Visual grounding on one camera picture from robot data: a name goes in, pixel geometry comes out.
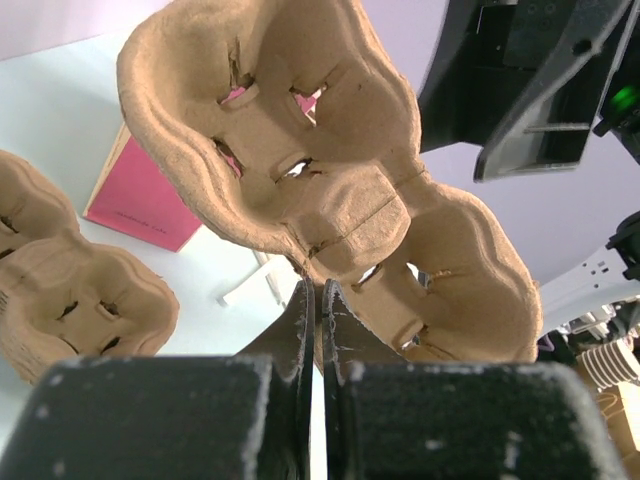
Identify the pink kraft paper bag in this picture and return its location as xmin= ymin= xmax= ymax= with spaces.
xmin=83 ymin=126 xmax=201 ymax=252

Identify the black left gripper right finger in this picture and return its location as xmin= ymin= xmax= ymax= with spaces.
xmin=321 ymin=280 xmax=625 ymax=479

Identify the single brown pulp cup carrier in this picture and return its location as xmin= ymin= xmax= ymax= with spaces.
xmin=117 ymin=1 xmax=543 ymax=362

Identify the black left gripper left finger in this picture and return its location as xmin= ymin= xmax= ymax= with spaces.
xmin=1 ymin=279 xmax=315 ymax=480

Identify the brown pulp cup carrier stack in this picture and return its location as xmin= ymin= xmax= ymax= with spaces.
xmin=1 ymin=151 xmax=179 ymax=384

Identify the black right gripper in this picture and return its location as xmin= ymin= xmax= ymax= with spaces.
xmin=418 ymin=1 xmax=630 ymax=182

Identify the stack of brown paper cups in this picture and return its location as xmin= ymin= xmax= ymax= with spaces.
xmin=573 ymin=336 xmax=639 ymax=392

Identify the pile of white wrapped straws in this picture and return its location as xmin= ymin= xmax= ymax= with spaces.
xmin=217 ymin=250 xmax=288 ymax=307

